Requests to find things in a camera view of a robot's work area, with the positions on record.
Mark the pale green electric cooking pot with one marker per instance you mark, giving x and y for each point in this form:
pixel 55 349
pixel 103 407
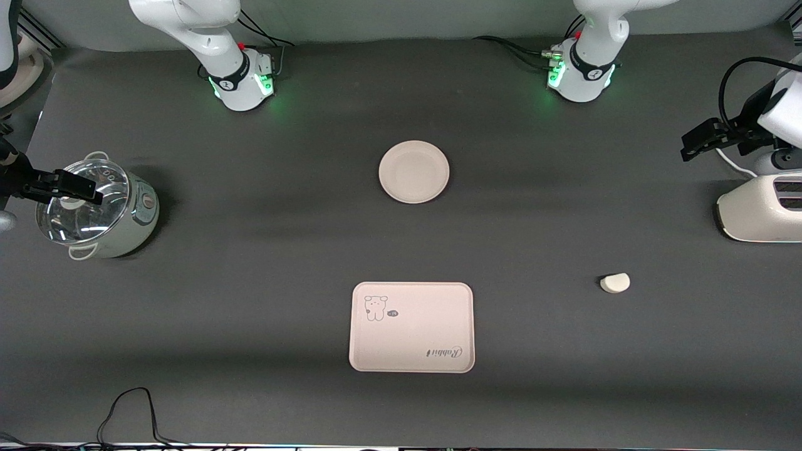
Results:
pixel 141 225

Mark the round beige plate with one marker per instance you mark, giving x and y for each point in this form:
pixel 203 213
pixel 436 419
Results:
pixel 413 172

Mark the beige round object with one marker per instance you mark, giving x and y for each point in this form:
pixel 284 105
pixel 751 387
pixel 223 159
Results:
pixel 28 75

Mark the aluminium frame rail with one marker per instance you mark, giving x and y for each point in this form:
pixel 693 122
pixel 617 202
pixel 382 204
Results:
pixel 41 31
pixel 796 25

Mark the dark grey table mat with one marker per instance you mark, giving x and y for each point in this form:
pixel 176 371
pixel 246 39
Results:
pixel 282 250

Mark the cream white toaster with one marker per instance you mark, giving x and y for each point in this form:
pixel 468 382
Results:
pixel 758 216

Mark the beige rabbit print tray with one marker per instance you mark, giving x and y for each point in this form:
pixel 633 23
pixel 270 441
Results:
pixel 413 335

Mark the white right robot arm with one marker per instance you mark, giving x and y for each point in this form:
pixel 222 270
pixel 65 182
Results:
pixel 213 44

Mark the glass pot lid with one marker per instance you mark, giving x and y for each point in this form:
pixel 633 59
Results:
pixel 75 222

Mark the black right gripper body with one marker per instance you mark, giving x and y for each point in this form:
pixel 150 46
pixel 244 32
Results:
pixel 19 176

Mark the white steamed bun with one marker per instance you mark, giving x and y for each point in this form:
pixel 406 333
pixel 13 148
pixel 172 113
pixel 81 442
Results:
pixel 615 284

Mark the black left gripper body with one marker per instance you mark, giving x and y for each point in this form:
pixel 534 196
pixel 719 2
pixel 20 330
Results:
pixel 745 131

